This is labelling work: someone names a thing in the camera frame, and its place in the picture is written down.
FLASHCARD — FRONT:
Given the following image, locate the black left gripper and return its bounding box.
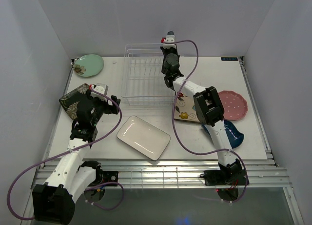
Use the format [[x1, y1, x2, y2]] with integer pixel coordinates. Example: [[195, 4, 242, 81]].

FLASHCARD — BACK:
[[86, 90, 120, 126]]

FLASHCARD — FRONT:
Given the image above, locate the dark blue leaf plate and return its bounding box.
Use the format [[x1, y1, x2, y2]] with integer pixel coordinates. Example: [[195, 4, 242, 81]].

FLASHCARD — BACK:
[[200, 120, 245, 149]]

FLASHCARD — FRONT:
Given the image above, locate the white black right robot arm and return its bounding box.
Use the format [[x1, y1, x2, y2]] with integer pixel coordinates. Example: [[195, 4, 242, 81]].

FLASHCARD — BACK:
[[160, 42, 246, 185]]

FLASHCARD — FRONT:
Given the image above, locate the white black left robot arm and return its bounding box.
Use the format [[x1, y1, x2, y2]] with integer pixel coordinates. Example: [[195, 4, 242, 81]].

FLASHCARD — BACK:
[[32, 95, 120, 225]]

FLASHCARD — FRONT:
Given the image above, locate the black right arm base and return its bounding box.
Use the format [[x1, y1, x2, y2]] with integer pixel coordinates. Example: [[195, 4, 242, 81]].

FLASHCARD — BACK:
[[200, 170, 249, 186]]

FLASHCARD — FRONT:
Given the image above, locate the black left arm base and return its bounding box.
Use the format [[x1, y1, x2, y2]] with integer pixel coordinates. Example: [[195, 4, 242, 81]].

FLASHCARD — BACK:
[[95, 169, 119, 184]]

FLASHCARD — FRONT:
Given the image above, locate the black floral square plate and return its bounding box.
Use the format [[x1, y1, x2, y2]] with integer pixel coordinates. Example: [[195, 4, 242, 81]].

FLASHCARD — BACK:
[[59, 83, 93, 120]]

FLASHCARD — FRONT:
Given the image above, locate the cream floral square plate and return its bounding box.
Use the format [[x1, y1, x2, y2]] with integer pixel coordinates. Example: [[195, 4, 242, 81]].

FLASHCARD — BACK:
[[174, 93, 200, 123]]

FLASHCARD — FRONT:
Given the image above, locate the mint green round plate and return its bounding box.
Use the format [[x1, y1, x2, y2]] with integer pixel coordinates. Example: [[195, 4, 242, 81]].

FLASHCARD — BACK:
[[73, 54, 104, 78]]

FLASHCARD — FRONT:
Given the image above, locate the white rectangular plate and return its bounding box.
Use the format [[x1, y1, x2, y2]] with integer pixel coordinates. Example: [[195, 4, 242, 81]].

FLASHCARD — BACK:
[[117, 116, 171, 161]]

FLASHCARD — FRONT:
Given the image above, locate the black logo label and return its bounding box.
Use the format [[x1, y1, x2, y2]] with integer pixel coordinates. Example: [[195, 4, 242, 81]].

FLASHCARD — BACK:
[[221, 57, 238, 61]]

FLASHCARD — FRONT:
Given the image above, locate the pink polka dot plate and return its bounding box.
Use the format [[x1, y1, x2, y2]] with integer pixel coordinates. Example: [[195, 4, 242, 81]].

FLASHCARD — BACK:
[[218, 90, 248, 121]]

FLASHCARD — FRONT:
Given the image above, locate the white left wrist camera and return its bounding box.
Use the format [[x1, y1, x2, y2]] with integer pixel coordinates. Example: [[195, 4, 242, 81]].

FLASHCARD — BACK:
[[89, 83, 108, 100]]

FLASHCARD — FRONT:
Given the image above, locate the white wire dish rack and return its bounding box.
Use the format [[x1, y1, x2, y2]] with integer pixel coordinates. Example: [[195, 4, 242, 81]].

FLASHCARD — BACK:
[[121, 43, 175, 107]]

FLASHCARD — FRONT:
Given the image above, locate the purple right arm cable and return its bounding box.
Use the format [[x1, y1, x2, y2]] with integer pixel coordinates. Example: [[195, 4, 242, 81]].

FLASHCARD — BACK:
[[162, 39, 249, 204]]

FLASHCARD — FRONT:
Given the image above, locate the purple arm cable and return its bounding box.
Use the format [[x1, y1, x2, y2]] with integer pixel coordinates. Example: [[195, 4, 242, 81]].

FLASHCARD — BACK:
[[6, 88, 125, 221], [162, 39, 249, 204]]

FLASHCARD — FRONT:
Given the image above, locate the aluminium rail frame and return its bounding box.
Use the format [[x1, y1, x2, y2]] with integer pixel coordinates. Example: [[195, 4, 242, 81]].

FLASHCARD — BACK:
[[100, 154, 292, 189]]

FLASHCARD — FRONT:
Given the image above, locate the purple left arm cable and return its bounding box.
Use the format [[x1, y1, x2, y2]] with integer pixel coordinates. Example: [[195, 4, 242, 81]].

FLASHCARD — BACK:
[[6, 88, 125, 221]]

